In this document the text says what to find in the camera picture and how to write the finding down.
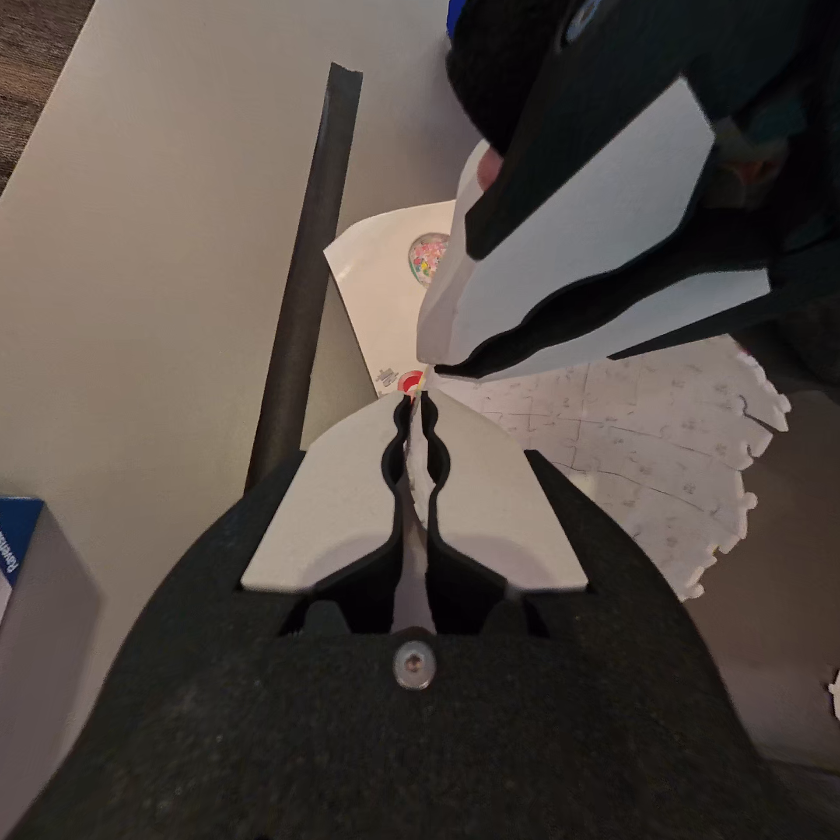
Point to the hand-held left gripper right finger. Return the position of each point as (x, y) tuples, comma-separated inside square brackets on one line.
[(505, 525)]

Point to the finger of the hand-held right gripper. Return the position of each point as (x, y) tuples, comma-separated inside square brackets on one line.
[(577, 229), (689, 308)]

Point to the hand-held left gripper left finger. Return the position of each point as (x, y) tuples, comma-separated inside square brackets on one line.
[(321, 525)]

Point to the colourful puzzle ball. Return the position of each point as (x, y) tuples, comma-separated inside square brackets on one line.
[(656, 446)]

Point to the puzzle instruction sheet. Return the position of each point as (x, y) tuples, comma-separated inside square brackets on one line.
[(380, 275)]

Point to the colourful puzzle box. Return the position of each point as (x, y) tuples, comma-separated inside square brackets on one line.
[(16, 538)]

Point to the person's right hand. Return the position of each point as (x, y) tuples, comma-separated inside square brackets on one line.
[(487, 167)]

